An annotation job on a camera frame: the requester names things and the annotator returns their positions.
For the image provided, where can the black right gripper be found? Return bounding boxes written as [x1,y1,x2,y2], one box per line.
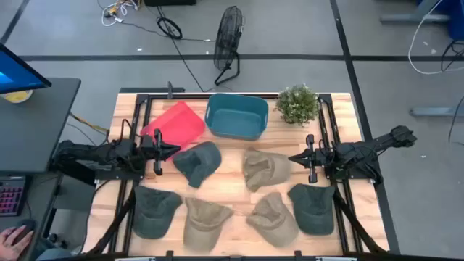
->
[288,133,328,184]

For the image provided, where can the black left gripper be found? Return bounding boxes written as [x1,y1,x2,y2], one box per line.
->
[139,128,181,177]

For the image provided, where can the dark green cap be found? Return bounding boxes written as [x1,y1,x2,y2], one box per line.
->
[132,185,183,240]
[172,141,223,189]
[286,183,336,236]

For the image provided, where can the tan cap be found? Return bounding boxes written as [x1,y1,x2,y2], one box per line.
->
[182,196,235,254]
[241,147,292,194]
[246,191,300,249]

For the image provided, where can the red plastic bin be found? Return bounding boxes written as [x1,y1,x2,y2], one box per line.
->
[140,101,207,161]

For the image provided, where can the small green potted plant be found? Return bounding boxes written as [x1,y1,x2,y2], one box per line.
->
[274,83,321,128]

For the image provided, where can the teal plastic bin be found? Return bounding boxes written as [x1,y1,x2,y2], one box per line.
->
[204,93,270,142]

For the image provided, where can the black floor fan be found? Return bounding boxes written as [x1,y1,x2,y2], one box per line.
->
[212,5,245,87]

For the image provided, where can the black desk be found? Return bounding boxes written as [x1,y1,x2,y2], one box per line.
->
[0,77,83,175]

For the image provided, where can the grey table leg bar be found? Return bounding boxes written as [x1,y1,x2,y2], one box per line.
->
[379,0,451,25]
[409,106,464,118]

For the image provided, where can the black box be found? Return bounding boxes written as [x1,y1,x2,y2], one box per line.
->
[143,0,197,7]

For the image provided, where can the yellow round dish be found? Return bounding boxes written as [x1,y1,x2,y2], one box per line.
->
[0,89,35,104]

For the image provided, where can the keyboard with pink backlight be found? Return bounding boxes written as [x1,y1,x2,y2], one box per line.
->
[0,175,28,218]

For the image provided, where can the computer monitor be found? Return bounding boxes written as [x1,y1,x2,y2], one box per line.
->
[0,43,53,95]

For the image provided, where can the person's hand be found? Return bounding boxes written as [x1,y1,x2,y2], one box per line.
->
[0,224,35,261]

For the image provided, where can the blue cabinet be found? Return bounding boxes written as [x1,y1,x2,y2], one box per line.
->
[415,0,464,41]

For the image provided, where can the black aluminium table frame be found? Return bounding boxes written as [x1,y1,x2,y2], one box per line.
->
[82,92,392,255]

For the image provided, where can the yellow cable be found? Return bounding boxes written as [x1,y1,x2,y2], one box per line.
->
[68,112,110,134]

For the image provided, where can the thin black floor cable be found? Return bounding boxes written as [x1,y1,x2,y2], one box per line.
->
[119,5,218,94]

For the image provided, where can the coiled black cable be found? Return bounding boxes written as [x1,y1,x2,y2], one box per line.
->
[156,16,183,41]

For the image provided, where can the white cable bundle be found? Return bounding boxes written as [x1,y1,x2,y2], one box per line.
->
[96,0,139,28]

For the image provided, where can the long white cable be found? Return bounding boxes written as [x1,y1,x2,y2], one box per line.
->
[407,0,464,76]

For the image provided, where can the black cable loop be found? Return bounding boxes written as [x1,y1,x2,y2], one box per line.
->
[439,38,464,73]

